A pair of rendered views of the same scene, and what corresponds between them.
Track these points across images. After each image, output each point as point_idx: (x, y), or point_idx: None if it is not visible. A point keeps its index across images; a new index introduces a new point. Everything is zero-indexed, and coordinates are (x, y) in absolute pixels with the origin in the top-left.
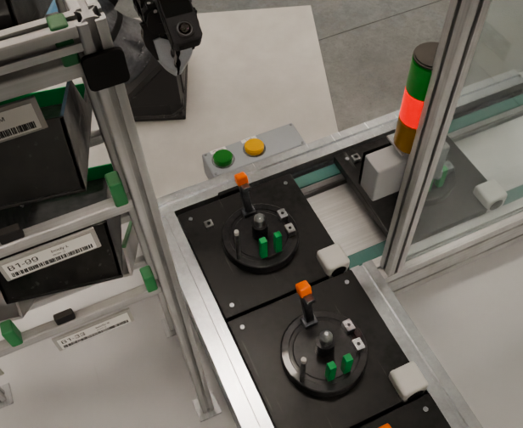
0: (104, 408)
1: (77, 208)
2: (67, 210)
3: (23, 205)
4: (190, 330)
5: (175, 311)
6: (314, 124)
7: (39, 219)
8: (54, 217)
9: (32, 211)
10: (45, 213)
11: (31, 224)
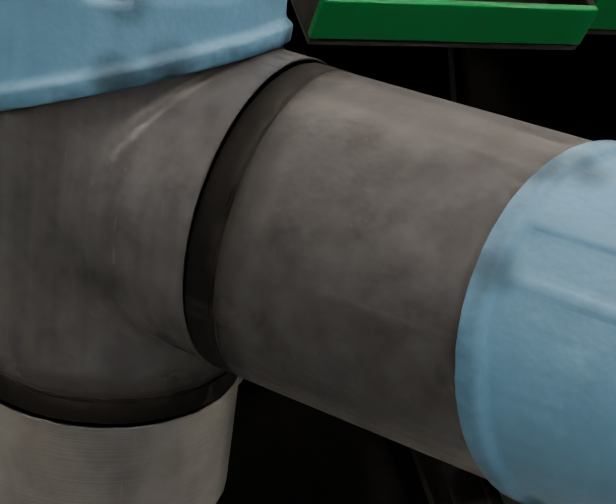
0: None
1: (292, 480)
2: (316, 480)
3: (411, 452)
4: None
5: None
6: None
7: (370, 458)
8: (335, 454)
9: (403, 498)
10: (366, 481)
11: (379, 441)
